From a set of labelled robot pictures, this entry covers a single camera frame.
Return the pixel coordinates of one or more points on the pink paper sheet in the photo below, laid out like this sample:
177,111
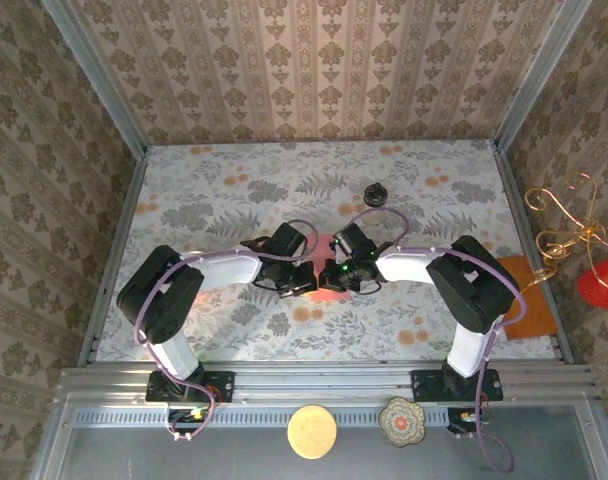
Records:
329,296

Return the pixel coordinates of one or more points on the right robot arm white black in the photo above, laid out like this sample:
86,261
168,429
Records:
474,285

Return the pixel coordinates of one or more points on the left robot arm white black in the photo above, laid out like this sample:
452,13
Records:
159,300

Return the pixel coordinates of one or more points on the small black round knob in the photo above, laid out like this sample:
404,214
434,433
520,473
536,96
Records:
375,194

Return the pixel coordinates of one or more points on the floral tablecloth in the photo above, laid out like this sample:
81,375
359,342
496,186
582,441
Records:
234,170

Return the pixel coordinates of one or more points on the round cork coaster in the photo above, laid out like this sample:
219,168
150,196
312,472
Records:
311,431

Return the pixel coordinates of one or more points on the floral patterned dish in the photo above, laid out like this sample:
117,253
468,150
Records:
401,422

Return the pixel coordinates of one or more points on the small circuit board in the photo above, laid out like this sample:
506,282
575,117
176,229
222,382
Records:
464,419
186,417

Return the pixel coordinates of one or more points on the brown rectangular mat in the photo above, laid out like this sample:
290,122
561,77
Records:
531,315

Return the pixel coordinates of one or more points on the red ornament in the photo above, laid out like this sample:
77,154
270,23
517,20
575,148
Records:
601,285

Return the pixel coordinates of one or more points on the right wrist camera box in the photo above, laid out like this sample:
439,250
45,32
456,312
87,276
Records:
355,240

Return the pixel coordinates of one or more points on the aluminium frame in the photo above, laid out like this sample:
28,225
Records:
334,375

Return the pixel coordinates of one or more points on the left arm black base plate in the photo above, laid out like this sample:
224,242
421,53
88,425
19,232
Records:
219,387

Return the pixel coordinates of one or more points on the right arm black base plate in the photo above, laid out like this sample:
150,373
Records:
426,387

